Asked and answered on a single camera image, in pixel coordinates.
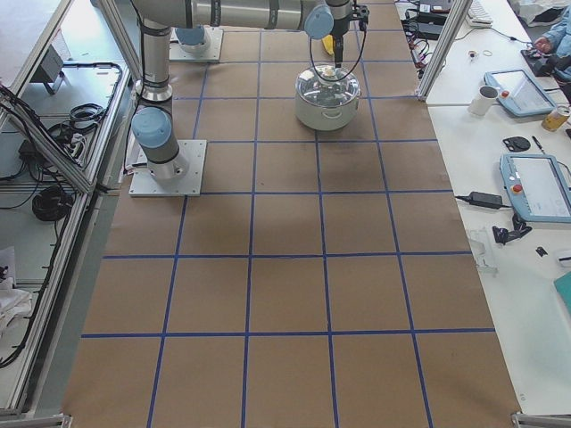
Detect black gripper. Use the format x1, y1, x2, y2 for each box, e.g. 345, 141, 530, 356
329, 0, 369, 68

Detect yellow corn cob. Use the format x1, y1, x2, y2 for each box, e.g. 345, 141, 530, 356
321, 35, 334, 56

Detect glass pot lid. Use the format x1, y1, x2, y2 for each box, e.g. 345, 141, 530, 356
295, 64, 360, 108

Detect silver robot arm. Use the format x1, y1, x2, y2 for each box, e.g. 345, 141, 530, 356
92, 1, 224, 63
132, 1, 373, 193

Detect pale green cooking pot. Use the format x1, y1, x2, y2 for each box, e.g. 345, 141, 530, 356
294, 64, 361, 132

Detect person hand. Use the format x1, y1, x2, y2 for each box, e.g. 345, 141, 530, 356
534, 37, 552, 54

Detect red black power strip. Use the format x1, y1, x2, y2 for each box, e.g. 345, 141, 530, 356
401, 19, 431, 70

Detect white mug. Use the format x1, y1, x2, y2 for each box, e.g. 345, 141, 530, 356
468, 85, 499, 117

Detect far blue teach pendant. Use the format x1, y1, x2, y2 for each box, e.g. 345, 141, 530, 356
484, 69, 557, 117

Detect blue teach pendant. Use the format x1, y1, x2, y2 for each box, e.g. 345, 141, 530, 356
500, 153, 570, 224
484, 69, 557, 117

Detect black power adapter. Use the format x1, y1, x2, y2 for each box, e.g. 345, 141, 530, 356
468, 192, 504, 210

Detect yellow drink can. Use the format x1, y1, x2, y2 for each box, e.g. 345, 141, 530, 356
541, 105, 570, 132

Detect near blue teach pendant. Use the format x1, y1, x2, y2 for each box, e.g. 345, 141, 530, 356
500, 153, 570, 224

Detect white crumpled cloth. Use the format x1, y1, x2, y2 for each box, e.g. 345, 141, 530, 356
1, 246, 32, 335

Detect aluminium frame post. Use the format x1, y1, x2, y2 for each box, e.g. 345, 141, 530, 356
417, 0, 471, 101

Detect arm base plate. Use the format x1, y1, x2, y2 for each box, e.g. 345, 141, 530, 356
128, 140, 207, 197
170, 26, 224, 63

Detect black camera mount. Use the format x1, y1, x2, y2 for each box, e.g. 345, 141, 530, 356
492, 213, 533, 245

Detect coiled black cables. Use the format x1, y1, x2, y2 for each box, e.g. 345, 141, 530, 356
31, 184, 75, 222

